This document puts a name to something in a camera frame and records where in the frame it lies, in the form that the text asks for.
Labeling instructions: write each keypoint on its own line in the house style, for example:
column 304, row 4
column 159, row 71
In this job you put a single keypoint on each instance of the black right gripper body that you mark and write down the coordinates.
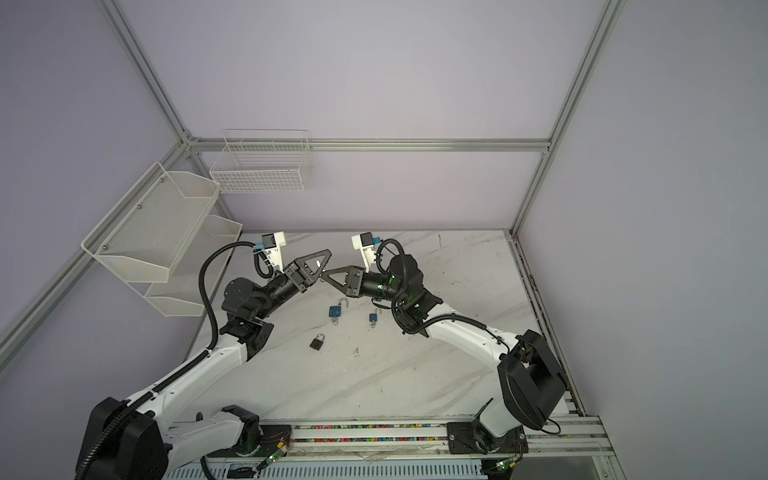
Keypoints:
column 375, row 285

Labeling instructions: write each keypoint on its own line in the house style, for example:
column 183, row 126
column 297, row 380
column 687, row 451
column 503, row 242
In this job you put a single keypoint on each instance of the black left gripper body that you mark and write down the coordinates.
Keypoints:
column 297, row 277

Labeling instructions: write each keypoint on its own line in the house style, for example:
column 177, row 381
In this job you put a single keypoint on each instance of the large blue padlock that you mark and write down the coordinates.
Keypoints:
column 335, row 311

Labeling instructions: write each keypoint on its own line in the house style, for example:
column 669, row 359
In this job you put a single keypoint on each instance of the black padlock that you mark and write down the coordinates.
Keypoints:
column 318, row 342

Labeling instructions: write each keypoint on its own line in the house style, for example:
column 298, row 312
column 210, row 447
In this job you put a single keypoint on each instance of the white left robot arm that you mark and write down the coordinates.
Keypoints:
column 137, row 438

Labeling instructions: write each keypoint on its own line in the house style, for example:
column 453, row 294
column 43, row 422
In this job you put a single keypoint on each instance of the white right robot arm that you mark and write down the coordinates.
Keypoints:
column 531, row 381

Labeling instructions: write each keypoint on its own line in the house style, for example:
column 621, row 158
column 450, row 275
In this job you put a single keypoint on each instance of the white mesh two-tier shelf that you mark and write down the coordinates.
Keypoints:
column 158, row 236

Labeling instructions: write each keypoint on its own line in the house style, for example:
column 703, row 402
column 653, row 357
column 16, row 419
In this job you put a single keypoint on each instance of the white ventilated cover strip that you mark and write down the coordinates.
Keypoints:
column 394, row 469

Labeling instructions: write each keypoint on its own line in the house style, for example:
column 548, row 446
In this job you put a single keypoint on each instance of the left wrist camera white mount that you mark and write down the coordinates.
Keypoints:
column 268, row 254

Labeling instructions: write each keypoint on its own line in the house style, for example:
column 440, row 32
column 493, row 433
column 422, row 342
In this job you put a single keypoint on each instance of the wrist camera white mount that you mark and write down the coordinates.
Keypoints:
column 366, row 244
column 268, row 254

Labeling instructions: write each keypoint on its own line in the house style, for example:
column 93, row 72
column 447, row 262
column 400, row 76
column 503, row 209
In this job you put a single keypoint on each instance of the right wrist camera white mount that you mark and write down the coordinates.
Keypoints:
column 366, row 244

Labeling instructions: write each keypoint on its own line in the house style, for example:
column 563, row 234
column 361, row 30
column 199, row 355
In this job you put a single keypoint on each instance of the white wire basket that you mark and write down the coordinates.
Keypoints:
column 263, row 161

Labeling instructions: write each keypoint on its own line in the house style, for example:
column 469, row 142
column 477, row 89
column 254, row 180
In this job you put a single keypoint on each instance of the aluminium frame horizontal back bar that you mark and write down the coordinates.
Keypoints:
column 382, row 145

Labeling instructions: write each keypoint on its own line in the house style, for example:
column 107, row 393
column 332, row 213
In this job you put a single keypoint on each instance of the aluminium table edge rail right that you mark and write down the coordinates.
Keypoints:
column 542, row 317

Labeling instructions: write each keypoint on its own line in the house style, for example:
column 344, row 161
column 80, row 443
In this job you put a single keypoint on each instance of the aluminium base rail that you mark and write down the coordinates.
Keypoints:
column 581, row 450

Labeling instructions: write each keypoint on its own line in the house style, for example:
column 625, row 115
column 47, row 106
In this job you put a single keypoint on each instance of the aluminium frame left wall bar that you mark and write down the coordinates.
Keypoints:
column 17, row 339

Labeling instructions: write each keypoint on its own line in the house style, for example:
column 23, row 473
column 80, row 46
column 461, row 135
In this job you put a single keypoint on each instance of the aluminium frame post back left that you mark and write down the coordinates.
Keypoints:
column 130, row 43

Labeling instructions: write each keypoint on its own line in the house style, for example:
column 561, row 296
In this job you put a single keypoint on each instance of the aluminium frame post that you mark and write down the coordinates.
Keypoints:
column 598, row 40
column 130, row 43

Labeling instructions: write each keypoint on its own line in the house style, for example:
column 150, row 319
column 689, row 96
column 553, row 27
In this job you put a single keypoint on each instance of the aluminium frame post back right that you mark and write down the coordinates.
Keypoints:
column 598, row 40

